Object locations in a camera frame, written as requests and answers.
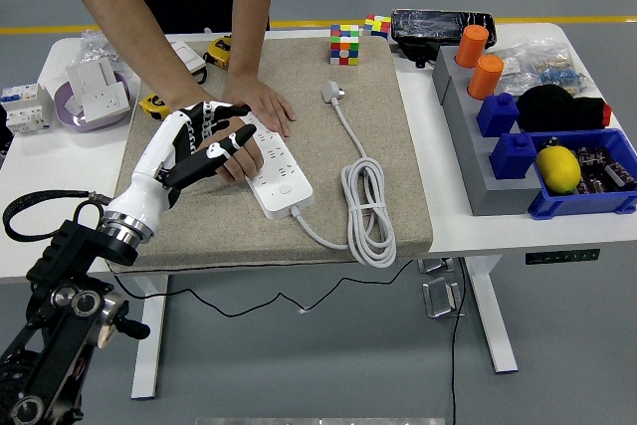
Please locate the orange cylinder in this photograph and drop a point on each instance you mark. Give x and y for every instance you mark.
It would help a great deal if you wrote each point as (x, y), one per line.
(485, 76)
(472, 45)

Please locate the black table control panel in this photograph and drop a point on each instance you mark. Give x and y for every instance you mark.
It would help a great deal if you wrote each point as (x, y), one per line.
(562, 256)

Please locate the clear bag of white parts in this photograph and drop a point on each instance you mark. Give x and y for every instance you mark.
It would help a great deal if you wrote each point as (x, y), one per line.
(515, 69)

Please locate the person's right hand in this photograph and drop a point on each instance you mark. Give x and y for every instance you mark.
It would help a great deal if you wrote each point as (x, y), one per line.
(244, 161)

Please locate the clear bag of blue parts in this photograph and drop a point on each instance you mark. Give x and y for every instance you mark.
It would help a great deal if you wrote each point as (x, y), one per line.
(552, 71)

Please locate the person's left forearm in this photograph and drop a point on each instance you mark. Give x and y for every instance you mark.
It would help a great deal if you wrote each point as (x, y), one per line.
(246, 7)

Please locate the person's right forearm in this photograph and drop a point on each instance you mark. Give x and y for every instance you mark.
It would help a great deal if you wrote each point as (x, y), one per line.
(124, 22)

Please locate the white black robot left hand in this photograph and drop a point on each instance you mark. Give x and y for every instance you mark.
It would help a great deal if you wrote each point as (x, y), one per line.
(149, 161)

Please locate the small metal bracket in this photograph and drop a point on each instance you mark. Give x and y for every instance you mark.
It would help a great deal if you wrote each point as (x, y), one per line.
(435, 266)

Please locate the white wall socket panel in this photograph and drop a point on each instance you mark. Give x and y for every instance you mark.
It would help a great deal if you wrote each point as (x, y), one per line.
(102, 99)

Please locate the large metal bracket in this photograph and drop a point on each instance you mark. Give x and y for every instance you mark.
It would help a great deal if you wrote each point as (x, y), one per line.
(440, 298)

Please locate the white circuit breaker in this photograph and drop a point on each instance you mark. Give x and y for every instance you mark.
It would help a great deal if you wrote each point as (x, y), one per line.
(25, 111)

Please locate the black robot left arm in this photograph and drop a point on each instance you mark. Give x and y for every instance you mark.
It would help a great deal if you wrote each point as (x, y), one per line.
(55, 305)

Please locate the person's left hand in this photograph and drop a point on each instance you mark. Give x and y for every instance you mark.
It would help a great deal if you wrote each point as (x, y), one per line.
(269, 106)

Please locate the white plastic panel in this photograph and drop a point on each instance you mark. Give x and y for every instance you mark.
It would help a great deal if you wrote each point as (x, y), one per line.
(89, 71)

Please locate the black cloth with red end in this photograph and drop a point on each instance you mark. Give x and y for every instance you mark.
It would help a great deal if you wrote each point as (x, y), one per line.
(547, 106)

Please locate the small Rubik's cube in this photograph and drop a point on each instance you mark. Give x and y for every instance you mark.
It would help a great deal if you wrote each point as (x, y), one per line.
(376, 26)

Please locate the white power strip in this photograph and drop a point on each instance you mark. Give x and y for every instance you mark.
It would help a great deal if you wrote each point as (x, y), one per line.
(283, 181)

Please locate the boxy yellow tape measure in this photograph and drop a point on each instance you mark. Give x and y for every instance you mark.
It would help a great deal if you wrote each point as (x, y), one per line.
(219, 49)

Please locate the white wall switch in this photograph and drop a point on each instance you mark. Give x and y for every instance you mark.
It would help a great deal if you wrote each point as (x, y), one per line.
(191, 57)

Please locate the purple bowl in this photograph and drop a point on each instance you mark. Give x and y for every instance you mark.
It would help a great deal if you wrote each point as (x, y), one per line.
(69, 119)

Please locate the large Rubik's cube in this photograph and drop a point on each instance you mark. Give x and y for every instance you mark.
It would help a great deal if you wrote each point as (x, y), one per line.
(344, 44)

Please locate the flat yellow tape measure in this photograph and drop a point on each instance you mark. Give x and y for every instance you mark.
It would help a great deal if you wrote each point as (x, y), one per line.
(151, 104)

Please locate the black rounded object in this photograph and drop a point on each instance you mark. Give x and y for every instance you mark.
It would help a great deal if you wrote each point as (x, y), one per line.
(4, 136)

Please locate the large blue block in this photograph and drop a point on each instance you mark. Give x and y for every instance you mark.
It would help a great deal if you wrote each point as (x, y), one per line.
(515, 157)

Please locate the clear bag of metal parts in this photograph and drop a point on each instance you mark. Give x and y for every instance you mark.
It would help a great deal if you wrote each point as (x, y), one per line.
(92, 49)

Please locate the white table leg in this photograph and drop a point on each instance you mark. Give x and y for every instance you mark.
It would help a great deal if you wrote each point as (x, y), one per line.
(490, 315)
(149, 355)

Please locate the yellow lemon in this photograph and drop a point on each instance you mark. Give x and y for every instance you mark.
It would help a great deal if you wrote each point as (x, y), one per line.
(557, 170)

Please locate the blue plastic bin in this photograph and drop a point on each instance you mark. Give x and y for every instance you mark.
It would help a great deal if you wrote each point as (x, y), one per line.
(572, 203)

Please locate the grey-brown fabric mat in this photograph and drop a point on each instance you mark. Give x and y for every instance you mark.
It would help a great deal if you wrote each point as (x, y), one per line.
(239, 236)

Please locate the grey stepped block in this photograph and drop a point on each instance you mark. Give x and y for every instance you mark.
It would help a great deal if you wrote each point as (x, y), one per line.
(465, 146)

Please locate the black wrapped box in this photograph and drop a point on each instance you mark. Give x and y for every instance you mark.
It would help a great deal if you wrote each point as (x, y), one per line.
(428, 27)

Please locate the small blue block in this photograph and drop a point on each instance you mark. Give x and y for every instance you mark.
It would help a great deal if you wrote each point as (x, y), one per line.
(497, 115)

